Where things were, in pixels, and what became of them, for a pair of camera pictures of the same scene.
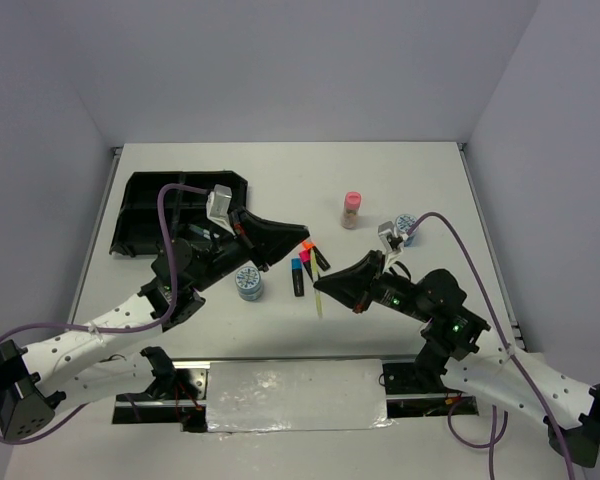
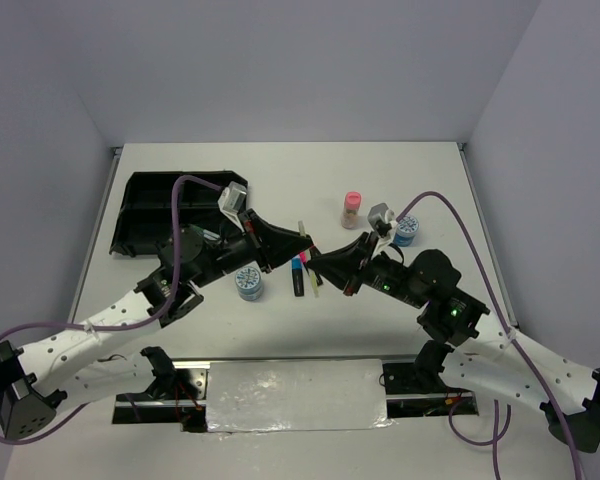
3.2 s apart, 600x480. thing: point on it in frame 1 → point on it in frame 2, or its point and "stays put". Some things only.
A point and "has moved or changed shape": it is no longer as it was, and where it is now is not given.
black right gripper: (411, 387) stays put
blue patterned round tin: (249, 283) stays put
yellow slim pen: (318, 300) has moved or changed shape
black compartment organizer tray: (138, 229) stays put
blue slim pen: (196, 229) has moved or changed shape
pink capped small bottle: (353, 201) stays put
